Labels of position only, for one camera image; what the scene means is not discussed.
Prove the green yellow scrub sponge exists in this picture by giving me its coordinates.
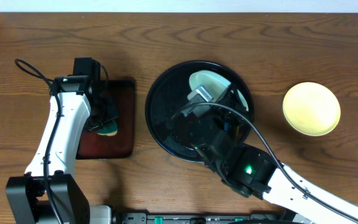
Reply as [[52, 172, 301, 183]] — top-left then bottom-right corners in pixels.
[[97, 121, 117, 136]]

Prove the light blue plate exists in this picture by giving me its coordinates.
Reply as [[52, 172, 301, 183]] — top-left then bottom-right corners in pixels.
[[188, 70, 232, 103]]

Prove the yellow plate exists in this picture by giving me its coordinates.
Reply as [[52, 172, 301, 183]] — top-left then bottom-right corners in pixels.
[[282, 82, 341, 136]]

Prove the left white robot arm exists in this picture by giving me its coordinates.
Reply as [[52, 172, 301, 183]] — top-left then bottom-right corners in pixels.
[[6, 75, 114, 223]]

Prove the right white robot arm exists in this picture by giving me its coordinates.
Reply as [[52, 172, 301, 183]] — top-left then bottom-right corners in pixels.
[[195, 140, 358, 223]]

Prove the round black tray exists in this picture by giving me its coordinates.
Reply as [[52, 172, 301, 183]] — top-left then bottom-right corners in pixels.
[[145, 60, 254, 157]]

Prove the dark red square tray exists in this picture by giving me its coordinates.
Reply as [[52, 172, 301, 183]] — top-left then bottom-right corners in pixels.
[[76, 80, 135, 159]]

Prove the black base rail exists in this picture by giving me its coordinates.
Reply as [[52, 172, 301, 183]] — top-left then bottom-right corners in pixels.
[[90, 205, 316, 224]]

